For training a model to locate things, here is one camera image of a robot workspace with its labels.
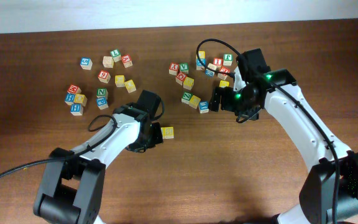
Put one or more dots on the blue letter L block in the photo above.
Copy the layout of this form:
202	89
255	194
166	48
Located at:
203	107

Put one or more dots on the green letter N block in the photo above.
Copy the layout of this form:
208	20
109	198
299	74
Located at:
102	93

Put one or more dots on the red letter E block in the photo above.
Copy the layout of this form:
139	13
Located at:
223	73

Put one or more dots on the red number 6 block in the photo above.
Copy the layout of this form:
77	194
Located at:
104	76

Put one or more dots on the yellow block beside H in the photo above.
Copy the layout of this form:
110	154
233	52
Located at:
80	99

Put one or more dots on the green letter J block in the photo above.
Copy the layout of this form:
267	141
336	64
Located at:
227	59

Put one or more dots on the blue letter P block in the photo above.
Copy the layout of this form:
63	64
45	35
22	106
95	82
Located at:
102	103

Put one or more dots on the blue letter H block lower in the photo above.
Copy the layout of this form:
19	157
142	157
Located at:
76	109

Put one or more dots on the yellow block beside Q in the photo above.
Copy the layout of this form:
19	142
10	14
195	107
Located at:
188	83

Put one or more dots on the blue letter H block upper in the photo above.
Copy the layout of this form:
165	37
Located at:
69	99

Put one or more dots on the green letter Z block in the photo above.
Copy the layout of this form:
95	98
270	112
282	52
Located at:
186	97

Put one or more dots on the yellow block left cluster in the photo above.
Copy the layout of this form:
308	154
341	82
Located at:
120	81

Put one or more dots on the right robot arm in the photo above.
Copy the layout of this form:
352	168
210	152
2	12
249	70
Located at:
330	191

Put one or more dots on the blue letter X block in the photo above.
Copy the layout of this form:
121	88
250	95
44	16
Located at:
200	64

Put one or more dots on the wooden block blue side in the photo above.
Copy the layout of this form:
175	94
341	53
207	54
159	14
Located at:
210	70

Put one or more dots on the yellow block top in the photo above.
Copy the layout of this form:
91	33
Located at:
201	54

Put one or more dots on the red letter M block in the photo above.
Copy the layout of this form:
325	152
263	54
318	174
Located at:
74	89

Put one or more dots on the red letter I block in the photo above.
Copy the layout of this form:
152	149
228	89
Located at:
218	62

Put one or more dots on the blue letter h block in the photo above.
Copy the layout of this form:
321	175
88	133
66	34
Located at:
69	99
76	109

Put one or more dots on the plain wooden block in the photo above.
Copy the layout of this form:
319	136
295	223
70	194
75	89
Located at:
108	62

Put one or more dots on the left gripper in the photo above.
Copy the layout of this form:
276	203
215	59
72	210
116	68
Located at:
158	139

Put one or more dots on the yellow letter G block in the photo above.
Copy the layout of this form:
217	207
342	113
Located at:
194	101

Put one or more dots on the red letter Q block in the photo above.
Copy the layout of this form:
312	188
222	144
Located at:
180	77

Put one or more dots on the yellow tilted block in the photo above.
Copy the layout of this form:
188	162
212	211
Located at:
130	86

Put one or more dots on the red letter A block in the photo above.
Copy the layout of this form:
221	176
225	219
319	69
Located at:
127	61

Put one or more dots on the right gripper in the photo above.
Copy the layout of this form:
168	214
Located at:
227	103

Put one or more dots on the green letter L block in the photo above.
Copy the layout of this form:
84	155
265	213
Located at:
116	55

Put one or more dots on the blue number 5 block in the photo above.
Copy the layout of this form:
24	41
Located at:
86	63

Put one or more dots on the red letter Y block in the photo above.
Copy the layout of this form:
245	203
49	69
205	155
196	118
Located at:
173	69

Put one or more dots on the yellow S block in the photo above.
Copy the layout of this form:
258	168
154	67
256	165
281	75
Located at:
167	132

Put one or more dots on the green letter V block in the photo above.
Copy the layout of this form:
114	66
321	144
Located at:
184	68

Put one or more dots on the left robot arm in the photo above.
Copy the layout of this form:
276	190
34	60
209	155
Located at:
72	184

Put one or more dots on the yellow block right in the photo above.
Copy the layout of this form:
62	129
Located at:
223	84

